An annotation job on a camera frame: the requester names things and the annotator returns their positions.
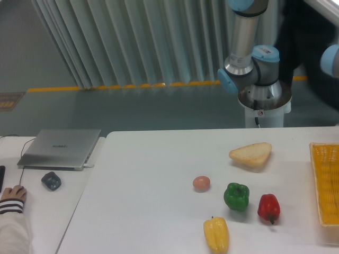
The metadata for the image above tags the person's hand on mouse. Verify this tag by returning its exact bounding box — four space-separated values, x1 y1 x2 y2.
1 185 27 203

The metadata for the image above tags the triangular bread slice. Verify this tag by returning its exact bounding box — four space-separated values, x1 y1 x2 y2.
229 142 272 168

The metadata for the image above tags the white striped sleeve forearm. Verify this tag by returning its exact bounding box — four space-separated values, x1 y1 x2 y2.
1 198 30 253

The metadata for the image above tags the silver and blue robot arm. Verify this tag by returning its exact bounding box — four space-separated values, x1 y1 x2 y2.
218 1 338 107

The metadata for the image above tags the yellow woven basket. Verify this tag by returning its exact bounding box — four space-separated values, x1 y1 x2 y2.
309 143 338 227

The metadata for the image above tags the black phone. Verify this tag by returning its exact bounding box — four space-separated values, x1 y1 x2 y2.
0 165 6 193

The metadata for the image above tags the white side table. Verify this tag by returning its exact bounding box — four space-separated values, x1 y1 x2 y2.
1 137 105 253

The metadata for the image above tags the silver Huawei laptop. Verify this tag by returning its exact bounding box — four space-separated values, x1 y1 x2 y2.
17 129 101 171

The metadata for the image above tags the grey folding screen partition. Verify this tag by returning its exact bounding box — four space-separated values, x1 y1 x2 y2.
32 1 234 89

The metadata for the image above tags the brown egg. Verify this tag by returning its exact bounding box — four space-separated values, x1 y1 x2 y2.
192 176 210 192

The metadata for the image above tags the yellow bell pepper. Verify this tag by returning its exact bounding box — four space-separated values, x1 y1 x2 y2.
203 216 229 253

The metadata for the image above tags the green bell pepper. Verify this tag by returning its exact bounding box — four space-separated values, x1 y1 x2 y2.
224 183 249 212

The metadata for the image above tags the red bell pepper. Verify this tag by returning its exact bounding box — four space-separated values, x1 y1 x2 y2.
257 194 280 224

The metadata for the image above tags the person in black clothes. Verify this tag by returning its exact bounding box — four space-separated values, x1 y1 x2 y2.
274 1 338 110

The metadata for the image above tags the grey mouse cable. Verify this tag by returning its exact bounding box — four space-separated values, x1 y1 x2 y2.
0 134 37 186

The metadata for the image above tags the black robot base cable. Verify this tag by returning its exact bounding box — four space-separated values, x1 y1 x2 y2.
253 99 262 129

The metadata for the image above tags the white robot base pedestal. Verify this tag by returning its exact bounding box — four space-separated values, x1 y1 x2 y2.
238 81 292 128

